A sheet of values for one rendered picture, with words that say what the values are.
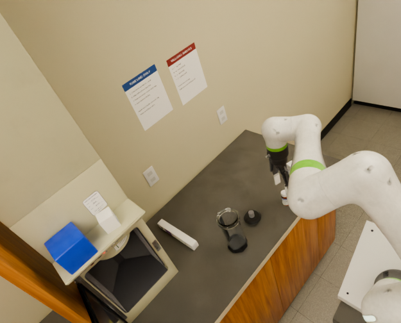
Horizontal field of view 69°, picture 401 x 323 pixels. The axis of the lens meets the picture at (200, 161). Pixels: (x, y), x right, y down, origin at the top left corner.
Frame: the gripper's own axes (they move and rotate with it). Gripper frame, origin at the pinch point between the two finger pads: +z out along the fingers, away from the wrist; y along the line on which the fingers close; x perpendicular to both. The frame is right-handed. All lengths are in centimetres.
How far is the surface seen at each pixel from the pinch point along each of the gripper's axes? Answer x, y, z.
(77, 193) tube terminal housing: -77, 4, -57
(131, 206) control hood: -65, 5, -42
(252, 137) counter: 20, -59, 15
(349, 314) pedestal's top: -15, 56, 15
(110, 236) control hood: -75, 13, -42
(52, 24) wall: -58, -48, -95
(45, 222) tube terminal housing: -89, 8, -56
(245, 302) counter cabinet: -45, 22, 36
